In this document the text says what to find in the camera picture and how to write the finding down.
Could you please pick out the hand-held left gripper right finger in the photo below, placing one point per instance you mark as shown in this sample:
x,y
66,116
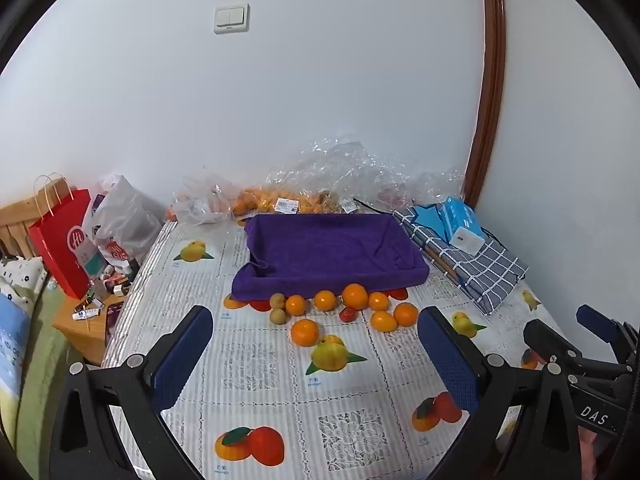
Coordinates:
x,y
447,360

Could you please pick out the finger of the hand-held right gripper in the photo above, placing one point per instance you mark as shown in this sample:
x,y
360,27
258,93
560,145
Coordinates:
x,y
547,340
597,321

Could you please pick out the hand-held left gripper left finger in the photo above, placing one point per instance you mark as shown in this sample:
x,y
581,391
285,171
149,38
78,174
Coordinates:
x,y
182,355

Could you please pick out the small tan round fruit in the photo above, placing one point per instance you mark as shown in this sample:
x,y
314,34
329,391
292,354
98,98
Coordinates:
x,y
278,316
277,301

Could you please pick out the large orange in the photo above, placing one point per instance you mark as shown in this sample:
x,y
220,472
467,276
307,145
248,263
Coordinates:
x,y
355,296

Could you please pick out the small orange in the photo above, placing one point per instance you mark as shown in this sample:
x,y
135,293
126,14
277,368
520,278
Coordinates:
x,y
378,301
325,300
295,305
304,333
383,321
405,314

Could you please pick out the purple towel-lined tray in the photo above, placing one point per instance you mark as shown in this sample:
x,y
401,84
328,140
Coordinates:
x,y
330,250

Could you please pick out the person's right hand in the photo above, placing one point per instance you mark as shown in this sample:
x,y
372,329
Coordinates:
x,y
590,455

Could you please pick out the dark phone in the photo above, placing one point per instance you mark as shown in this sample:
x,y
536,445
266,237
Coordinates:
x,y
113,317

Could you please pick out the checked cloth bag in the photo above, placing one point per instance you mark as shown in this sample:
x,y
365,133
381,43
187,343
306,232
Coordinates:
x,y
480,270

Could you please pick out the cluster of small cosmetic bottles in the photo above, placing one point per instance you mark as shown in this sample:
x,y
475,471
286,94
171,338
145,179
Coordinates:
x,y
112,280

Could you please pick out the small red fruit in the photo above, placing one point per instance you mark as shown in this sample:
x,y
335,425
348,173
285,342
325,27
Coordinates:
x,y
347,314

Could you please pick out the wooden nightstand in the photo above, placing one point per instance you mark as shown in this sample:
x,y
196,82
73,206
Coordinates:
x,y
75,330

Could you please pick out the blue tissue pack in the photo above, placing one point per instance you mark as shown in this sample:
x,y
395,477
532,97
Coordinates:
x,y
465,225

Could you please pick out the white teal carton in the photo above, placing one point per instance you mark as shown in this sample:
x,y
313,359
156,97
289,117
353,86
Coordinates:
x,y
88,256

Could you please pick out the blue paper packet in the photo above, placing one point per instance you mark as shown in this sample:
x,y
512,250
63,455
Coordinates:
x,y
420,220

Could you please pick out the white plastic bag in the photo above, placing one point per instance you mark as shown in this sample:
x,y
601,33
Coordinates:
x,y
122,220

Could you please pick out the clear plastic bag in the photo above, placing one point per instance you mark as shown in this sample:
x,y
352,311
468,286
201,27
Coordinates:
x,y
205,200

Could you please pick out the red paper bag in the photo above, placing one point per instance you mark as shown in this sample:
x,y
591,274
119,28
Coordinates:
x,y
55,250

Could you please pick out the blue white pillow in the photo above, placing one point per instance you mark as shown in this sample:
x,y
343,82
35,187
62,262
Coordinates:
x,y
10,345

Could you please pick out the floral pillow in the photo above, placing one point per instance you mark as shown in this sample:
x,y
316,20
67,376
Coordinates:
x,y
20,275

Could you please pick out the clear bag of small oranges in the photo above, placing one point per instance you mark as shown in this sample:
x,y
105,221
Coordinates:
x,y
310,190

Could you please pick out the wooden headboard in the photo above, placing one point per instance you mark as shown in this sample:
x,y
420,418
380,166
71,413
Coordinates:
x,y
17,225

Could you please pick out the brown wooden door frame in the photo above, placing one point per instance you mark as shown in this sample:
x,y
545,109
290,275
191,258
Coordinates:
x,y
492,85

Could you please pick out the white light switch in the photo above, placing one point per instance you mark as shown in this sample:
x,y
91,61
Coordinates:
x,y
231,19

